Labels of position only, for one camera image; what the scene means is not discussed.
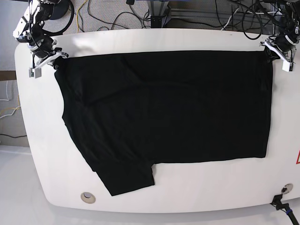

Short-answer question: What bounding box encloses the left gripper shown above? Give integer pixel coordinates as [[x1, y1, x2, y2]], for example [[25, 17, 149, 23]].
[[260, 34, 300, 64]]

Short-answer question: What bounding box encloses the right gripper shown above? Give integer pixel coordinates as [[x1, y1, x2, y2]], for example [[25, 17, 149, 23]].
[[29, 38, 68, 70]]

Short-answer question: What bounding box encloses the black T-shirt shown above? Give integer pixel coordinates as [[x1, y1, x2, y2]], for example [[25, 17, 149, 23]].
[[54, 51, 273, 196]]

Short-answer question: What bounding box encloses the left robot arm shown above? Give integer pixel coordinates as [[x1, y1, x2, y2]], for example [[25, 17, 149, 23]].
[[241, 0, 300, 72]]

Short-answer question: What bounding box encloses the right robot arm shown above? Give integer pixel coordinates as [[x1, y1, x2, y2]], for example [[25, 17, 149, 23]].
[[13, 0, 75, 77]]

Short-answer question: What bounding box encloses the red warning triangle sticker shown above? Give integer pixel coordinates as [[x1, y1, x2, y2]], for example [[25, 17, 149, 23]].
[[296, 151, 300, 164]]

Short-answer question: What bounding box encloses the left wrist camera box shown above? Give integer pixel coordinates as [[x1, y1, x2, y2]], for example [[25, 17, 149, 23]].
[[282, 61, 293, 72]]

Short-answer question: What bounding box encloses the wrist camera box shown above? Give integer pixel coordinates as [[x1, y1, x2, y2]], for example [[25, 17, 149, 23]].
[[282, 61, 293, 72], [29, 68, 42, 79]]

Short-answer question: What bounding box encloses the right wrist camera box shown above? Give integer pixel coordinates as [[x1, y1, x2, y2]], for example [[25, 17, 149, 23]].
[[29, 68, 42, 79]]

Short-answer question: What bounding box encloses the yellow floor cable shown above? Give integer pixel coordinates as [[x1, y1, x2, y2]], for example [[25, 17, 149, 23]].
[[75, 0, 89, 32]]

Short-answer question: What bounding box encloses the white floor cable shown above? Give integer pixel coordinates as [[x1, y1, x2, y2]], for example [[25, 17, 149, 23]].
[[0, 80, 21, 118]]

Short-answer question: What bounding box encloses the aluminium frame column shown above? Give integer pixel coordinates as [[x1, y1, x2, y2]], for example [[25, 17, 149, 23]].
[[147, 0, 171, 29]]

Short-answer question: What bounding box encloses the right table cable grommet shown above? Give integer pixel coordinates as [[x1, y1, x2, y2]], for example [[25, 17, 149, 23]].
[[281, 183, 293, 195]]

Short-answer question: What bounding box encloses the table cable grommet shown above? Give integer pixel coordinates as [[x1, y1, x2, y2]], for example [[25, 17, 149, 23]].
[[81, 192, 96, 204], [281, 183, 293, 195]]

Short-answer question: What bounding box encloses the left table cable grommet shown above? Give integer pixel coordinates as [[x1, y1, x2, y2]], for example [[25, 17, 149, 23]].
[[81, 192, 96, 204]]

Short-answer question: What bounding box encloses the black clamp with cable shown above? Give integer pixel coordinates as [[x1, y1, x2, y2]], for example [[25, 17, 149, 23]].
[[270, 194, 299, 225]]

